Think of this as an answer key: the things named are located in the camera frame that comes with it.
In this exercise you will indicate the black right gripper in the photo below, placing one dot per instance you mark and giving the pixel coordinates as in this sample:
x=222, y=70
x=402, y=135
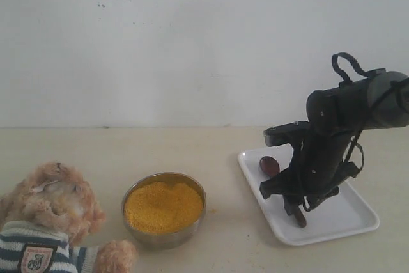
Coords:
x=315, y=171

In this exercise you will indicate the dark wooden spoon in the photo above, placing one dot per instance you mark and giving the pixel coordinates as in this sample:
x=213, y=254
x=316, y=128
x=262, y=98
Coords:
x=271, y=168

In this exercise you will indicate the teddy bear striped sweater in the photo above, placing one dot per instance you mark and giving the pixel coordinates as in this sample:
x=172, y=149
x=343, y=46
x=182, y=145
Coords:
x=45, y=218

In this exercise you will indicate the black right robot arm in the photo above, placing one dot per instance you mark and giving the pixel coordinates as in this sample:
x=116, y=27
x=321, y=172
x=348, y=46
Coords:
x=376, y=102

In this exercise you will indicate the white rectangular tray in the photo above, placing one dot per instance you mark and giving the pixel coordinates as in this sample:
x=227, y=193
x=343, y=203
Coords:
x=344, y=215

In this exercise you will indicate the steel bowl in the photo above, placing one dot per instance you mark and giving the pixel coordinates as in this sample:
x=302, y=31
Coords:
x=172, y=240

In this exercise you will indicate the yellow millet grains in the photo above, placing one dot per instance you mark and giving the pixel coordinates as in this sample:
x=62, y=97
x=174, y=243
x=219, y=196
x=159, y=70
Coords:
x=162, y=208

